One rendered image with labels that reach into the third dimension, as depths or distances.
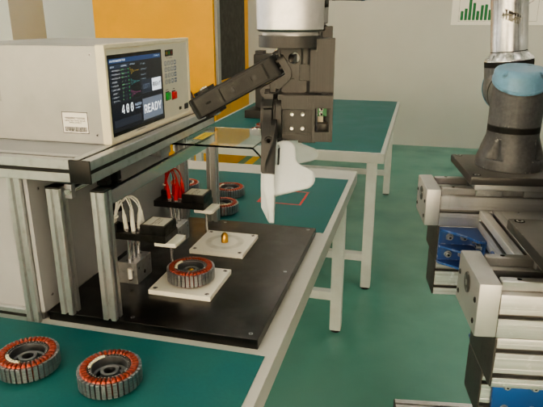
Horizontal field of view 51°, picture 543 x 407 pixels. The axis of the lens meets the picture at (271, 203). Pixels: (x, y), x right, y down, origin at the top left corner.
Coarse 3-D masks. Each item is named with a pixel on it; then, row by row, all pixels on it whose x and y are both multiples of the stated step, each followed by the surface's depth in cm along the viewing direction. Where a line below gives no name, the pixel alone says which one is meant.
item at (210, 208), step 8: (184, 192) 153; (192, 192) 153; (200, 192) 153; (208, 192) 153; (160, 200) 153; (168, 200) 153; (184, 200) 151; (192, 200) 151; (200, 200) 150; (208, 200) 154; (176, 208) 158; (184, 208) 152; (192, 208) 151; (200, 208) 151; (208, 208) 152; (216, 208) 153; (176, 216) 157
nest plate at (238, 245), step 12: (204, 240) 157; (216, 240) 157; (228, 240) 157; (240, 240) 157; (252, 240) 157; (192, 252) 151; (204, 252) 150; (216, 252) 149; (228, 252) 149; (240, 252) 149
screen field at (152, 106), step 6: (156, 96) 137; (144, 102) 131; (150, 102) 134; (156, 102) 137; (144, 108) 131; (150, 108) 134; (156, 108) 137; (162, 108) 141; (144, 114) 131; (150, 114) 135; (156, 114) 137
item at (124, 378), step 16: (112, 352) 103; (128, 352) 103; (80, 368) 99; (96, 368) 102; (112, 368) 101; (128, 368) 99; (80, 384) 96; (96, 384) 95; (112, 384) 95; (128, 384) 97
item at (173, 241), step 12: (156, 216) 134; (120, 228) 133; (144, 228) 129; (156, 228) 128; (168, 228) 129; (132, 240) 130; (144, 240) 129; (156, 240) 129; (168, 240) 130; (180, 240) 131; (132, 252) 135
